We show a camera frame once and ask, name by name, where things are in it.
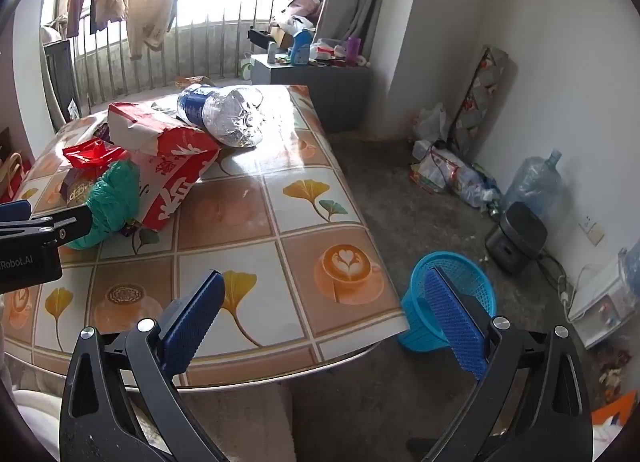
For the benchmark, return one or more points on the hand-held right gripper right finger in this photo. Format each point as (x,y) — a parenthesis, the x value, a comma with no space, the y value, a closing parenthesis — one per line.
(457,322)

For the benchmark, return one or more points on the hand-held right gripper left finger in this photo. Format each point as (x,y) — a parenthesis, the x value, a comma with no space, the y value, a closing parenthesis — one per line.
(192,322)

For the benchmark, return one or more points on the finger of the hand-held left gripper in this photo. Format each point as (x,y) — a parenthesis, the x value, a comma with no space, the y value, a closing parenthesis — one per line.
(14,212)
(60,229)

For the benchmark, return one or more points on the blue plastic basket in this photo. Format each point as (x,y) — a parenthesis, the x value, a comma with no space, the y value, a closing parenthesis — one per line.
(425,312)

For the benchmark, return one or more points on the purple snack bag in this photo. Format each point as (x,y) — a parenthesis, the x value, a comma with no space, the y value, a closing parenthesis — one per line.
(77,188)

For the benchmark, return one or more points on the green plastic bag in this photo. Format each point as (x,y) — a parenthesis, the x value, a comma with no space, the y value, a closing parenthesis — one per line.
(112,197)

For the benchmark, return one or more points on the red wrapper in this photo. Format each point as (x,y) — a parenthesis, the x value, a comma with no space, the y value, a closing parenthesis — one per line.
(92,154)

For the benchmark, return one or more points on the red white paper bag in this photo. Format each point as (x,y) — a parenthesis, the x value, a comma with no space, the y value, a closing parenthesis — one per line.
(175,161)

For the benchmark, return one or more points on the blue label plastic bottle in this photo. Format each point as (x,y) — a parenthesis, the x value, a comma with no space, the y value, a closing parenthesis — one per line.
(220,111)

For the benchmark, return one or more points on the dark grey rice cooker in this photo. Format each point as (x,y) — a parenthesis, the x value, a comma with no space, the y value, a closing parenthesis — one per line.
(515,239)

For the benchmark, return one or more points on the printed tile tablecloth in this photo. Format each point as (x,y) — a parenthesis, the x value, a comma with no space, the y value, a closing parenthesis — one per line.
(240,222)

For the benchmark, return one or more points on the black board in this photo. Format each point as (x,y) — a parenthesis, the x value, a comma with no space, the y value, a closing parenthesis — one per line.
(60,76)

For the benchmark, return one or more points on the white plastic drawer unit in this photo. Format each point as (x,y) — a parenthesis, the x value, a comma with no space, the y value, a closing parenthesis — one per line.
(605,302)

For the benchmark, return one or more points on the pile of floor litter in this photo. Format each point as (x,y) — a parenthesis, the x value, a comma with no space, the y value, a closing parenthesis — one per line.
(450,171)

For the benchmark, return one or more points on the large water jug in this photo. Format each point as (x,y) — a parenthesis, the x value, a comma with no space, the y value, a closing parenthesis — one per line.
(532,187)

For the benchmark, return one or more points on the white plastic bag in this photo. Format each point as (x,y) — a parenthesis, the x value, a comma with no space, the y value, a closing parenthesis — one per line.
(430,124)

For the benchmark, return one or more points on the folded printed mat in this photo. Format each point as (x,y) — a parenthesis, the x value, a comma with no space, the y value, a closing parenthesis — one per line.
(477,101)

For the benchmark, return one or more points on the beige hanging pants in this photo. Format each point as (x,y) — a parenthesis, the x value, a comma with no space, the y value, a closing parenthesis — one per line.
(150,16)

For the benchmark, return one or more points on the white green paper bag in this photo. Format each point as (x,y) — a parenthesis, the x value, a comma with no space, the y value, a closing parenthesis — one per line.
(246,69)

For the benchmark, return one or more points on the grey cabinet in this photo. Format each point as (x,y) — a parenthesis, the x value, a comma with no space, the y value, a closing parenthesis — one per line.
(310,91)

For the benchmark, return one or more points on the metal railing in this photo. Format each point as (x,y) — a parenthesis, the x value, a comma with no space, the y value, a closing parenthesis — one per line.
(225,26)

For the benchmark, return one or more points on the small white bottle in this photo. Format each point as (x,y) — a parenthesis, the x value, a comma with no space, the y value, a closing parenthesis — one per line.
(271,52)

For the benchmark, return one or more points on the black box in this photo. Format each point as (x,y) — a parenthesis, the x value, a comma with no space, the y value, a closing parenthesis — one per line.
(259,37)

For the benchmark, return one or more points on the purple bottle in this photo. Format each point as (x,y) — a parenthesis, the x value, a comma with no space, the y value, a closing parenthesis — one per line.
(353,49)

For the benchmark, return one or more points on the cardboard box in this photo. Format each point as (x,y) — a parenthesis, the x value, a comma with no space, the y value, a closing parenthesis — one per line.
(281,36)

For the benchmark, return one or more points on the blue detergent bottle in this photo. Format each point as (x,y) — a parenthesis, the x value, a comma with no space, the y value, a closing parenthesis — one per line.
(301,49)

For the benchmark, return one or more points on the pink cloth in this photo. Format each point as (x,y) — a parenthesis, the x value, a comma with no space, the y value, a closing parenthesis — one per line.
(302,6)

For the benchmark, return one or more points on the wall socket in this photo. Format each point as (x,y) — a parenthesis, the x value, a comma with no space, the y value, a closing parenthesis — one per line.
(592,231)

